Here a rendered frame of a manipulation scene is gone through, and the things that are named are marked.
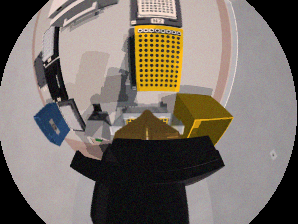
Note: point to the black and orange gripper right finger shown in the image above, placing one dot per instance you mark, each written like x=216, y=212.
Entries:
x=160, y=130

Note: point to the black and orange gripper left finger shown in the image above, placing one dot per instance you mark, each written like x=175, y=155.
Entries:
x=135, y=129

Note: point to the yellow open-top bin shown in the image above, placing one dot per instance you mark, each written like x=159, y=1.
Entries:
x=190, y=109

